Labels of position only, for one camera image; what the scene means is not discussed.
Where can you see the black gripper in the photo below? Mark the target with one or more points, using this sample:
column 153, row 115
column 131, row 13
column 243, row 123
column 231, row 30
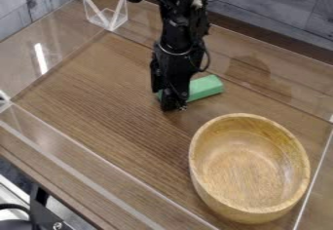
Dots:
column 179, row 50

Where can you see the green rectangular block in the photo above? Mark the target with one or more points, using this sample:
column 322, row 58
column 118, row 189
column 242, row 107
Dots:
column 201, row 87

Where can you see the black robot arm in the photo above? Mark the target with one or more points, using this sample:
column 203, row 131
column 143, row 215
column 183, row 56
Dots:
column 179, row 50

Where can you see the round wooden bowl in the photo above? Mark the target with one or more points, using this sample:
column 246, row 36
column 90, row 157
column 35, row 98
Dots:
column 249, row 167

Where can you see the clear acrylic tray wall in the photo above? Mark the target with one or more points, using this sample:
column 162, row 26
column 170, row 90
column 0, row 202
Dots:
column 83, row 130

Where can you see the black table leg bracket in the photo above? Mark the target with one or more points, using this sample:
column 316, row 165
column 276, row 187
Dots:
column 43, row 219

